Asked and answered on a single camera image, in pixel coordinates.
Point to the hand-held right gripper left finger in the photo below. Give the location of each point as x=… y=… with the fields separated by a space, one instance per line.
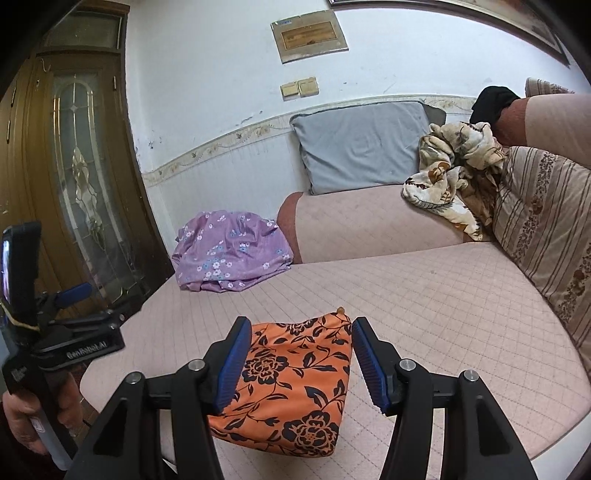
x=233 y=364

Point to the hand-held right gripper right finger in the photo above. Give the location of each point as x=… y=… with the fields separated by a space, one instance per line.
x=369 y=364

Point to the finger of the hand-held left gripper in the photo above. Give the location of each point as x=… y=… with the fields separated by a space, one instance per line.
x=124 y=307
x=71 y=294

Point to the orange black floral blouse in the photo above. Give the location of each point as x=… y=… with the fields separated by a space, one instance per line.
x=295 y=369

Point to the person's left hand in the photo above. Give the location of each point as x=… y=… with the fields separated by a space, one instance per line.
x=23 y=420

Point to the pink quilted sofa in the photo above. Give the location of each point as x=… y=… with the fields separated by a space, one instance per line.
x=438 y=300

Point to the purple floral cloth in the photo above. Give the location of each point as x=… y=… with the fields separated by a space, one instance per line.
x=231 y=249

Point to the wooden door with glass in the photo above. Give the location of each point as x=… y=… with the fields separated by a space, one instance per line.
x=92 y=161

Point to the beige floral blanket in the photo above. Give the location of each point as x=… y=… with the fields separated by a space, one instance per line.
x=443 y=184

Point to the grey pillow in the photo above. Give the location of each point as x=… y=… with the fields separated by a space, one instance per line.
x=360 y=143

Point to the brown striped pillow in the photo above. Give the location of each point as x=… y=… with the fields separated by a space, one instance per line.
x=545 y=217

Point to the black cloth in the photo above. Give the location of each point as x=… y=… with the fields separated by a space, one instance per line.
x=491 y=106

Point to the beige patterned cushion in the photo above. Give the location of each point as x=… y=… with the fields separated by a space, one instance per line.
x=549 y=86

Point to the beige wall switch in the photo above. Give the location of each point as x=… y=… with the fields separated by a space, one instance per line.
x=290 y=91
x=308 y=87

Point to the wall panel box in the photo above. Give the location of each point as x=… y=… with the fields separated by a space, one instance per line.
x=309 y=34

